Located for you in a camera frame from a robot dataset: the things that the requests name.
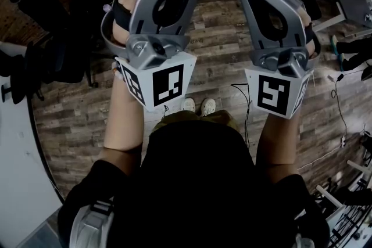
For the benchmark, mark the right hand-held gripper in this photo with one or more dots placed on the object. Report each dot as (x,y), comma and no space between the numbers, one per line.
(261,8)

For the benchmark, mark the person's left forearm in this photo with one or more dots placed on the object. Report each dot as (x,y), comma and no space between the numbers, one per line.
(125,125)

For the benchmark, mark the person's right forearm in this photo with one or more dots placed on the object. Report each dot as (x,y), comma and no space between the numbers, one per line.
(279,139)

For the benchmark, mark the person's right hand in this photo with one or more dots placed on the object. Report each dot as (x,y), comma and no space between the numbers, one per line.
(306,18)

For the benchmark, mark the clear water bottle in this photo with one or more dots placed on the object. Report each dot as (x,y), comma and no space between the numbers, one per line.
(107,7)

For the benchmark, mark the person's right white shoe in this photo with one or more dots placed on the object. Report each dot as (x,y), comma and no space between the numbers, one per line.
(207,106)

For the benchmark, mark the person's white shoe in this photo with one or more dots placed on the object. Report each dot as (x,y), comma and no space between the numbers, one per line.
(188,104)
(207,106)

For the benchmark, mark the person's left white shoe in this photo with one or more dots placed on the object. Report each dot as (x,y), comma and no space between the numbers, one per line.
(188,104)

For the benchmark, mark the person's olive trousers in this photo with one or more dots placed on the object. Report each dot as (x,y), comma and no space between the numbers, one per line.
(221,117)

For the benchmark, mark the large black office chair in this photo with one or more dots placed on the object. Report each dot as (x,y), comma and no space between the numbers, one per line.
(55,46)

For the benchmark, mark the black shoe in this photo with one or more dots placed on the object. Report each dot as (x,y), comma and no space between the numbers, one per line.
(366,74)

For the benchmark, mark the white power strip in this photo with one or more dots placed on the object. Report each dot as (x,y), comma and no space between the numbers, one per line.
(343,142)

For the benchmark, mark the small black office chair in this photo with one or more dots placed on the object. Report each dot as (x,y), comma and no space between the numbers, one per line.
(14,72)

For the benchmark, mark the person's black shirt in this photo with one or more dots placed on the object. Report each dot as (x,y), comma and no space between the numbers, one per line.
(197,183)

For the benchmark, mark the cluttered equipment rack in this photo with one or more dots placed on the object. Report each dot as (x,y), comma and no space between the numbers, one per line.
(348,212)

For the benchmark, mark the white curved desk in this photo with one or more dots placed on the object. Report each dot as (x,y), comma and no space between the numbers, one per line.
(17,183)

